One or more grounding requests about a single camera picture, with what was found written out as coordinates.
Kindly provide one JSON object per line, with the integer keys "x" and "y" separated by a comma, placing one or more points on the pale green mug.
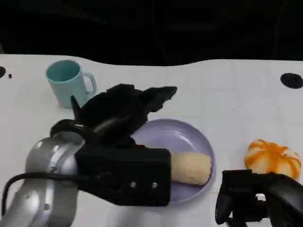
{"x": 66, "y": 89}

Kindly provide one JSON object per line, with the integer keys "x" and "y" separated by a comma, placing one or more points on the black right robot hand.
{"x": 279, "y": 196}

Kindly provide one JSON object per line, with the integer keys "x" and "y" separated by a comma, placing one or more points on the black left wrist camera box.
{"x": 132, "y": 175}

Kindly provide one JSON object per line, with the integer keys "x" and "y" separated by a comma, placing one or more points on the beige towel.
{"x": 191, "y": 168}

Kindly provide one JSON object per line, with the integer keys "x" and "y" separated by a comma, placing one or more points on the lilac plate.
{"x": 184, "y": 137}

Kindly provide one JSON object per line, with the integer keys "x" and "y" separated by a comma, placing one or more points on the large black table grommet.
{"x": 291, "y": 81}

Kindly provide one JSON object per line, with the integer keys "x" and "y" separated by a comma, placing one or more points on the orange and white bread roll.
{"x": 270, "y": 157}

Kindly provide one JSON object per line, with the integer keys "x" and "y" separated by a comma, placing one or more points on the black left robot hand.
{"x": 118, "y": 108}

